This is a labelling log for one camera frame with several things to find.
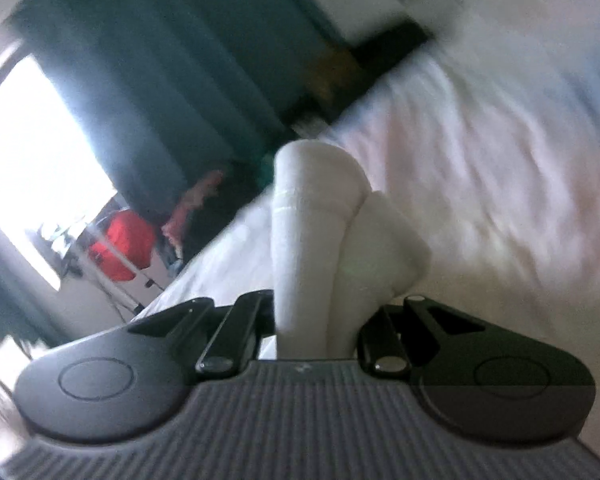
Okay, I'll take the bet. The white sweatshirt with black stripe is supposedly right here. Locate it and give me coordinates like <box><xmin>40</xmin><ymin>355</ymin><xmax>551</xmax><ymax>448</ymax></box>
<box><xmin>271</xmin><ymin>141</ymin><xmax>430</xmax><ymax>360</ymax></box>

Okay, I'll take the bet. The red bag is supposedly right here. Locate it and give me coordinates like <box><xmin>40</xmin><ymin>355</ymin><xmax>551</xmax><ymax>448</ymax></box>
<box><xmin>88</xmin><ymin>209</ymin><xmax>156</xmax><ymax>282</ymax></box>

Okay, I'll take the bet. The black framed window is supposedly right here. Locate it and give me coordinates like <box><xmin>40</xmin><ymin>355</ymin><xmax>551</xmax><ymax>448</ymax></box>
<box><xmin>0</xmin><ymin>44</ymin><xmax>117</xmax><ymax>290</ymax></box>

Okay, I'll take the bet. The pink white bed duvet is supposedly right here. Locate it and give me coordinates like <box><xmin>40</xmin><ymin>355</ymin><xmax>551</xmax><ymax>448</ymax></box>
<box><xmin>144</xmin><ymin>8</ymin><xmax>600</xmax><ymax>461</ymax></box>

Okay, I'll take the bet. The teal right curtain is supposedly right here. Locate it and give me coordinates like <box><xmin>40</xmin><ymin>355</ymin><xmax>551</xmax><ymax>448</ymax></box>
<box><xmin>10</xmin><ymin>0</ymin><xmax>339</xmax><ymax>221</ymax></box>

